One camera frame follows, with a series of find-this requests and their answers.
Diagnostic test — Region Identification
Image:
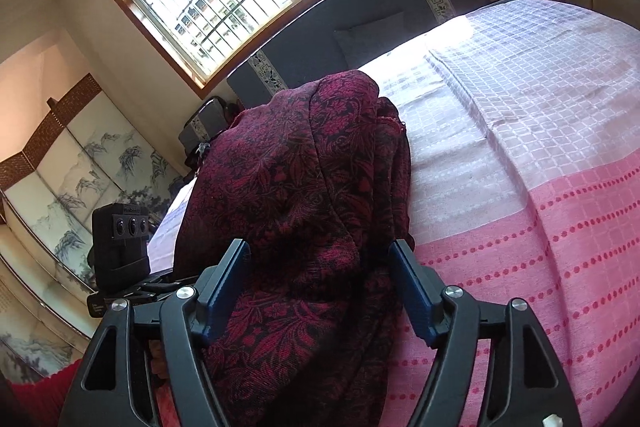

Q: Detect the pink checked bedspread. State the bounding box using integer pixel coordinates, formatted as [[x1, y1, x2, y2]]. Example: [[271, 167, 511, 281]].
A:
[[147, 1, 640, 427]]

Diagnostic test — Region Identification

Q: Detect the grey pillow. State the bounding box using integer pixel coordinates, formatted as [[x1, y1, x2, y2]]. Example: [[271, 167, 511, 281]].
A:
[[333, 10, 407, 68]]

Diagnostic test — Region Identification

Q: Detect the dark grey patterned headboard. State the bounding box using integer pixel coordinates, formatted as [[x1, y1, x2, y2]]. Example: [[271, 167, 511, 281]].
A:
[[226, 0, 492, 101]]

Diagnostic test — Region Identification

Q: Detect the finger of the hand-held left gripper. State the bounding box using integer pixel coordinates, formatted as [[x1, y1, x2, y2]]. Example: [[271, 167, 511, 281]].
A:
[[141, 274, 202, 297]]

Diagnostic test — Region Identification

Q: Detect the maroon floral garment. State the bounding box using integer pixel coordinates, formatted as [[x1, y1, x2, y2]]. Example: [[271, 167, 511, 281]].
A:
[[172, 69, 418, 427]]

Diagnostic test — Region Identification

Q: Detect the red cloth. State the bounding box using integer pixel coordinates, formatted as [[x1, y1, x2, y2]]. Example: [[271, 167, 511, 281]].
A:
[[9, 357, 85, 427]]

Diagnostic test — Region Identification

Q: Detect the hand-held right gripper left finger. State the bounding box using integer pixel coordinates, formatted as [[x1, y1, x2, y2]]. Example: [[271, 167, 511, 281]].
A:
[[59, 238, 251, 427]]

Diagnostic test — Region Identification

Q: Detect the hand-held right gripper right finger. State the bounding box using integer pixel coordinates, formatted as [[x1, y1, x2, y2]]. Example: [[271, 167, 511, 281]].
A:
[[388, 238, 583, 427]]

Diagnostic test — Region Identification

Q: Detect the painted landscape folding screen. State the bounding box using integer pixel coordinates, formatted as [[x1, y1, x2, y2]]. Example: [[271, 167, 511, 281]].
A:
[[0, 74, 188, 380]]

